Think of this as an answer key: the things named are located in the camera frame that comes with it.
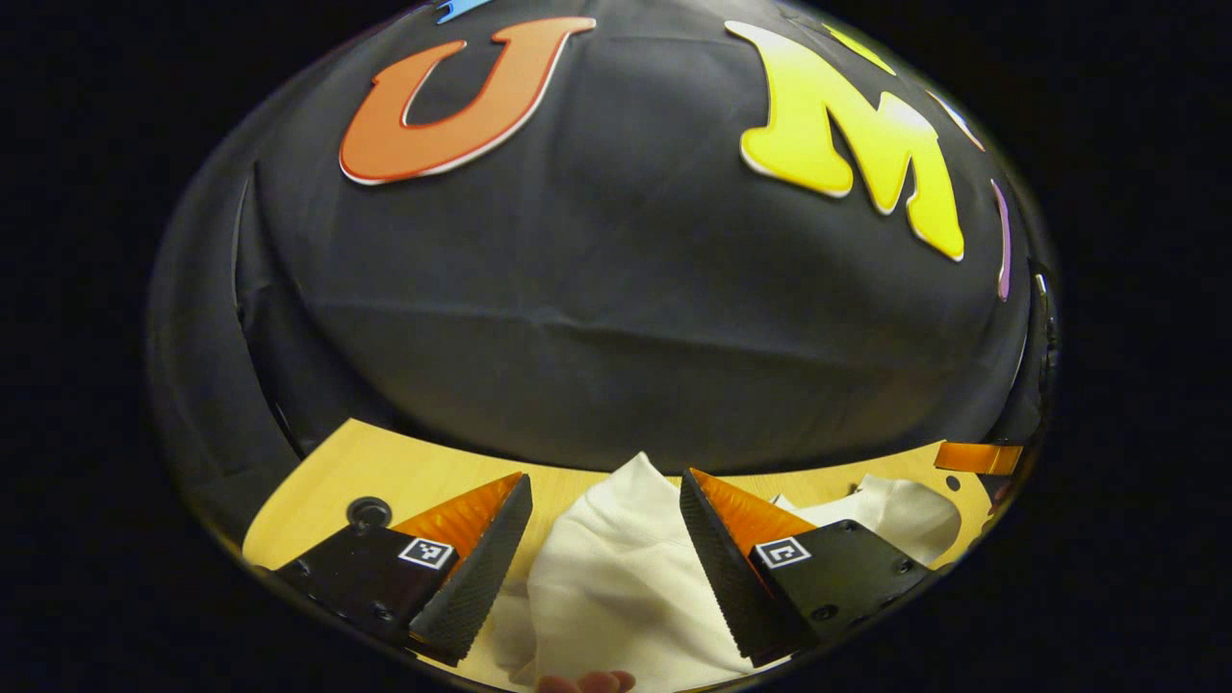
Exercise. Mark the cream white long-sleeved garment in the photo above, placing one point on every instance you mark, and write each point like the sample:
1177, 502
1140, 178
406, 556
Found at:
616, 587

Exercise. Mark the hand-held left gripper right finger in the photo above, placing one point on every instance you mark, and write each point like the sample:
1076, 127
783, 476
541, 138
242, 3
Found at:
722, 568

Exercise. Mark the black backdrop cloth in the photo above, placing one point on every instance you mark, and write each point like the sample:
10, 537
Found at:
626, 318

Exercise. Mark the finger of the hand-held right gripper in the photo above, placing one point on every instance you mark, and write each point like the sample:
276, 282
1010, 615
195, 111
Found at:
977, 458

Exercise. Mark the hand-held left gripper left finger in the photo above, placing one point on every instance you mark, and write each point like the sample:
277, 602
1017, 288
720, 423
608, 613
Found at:
481, 568

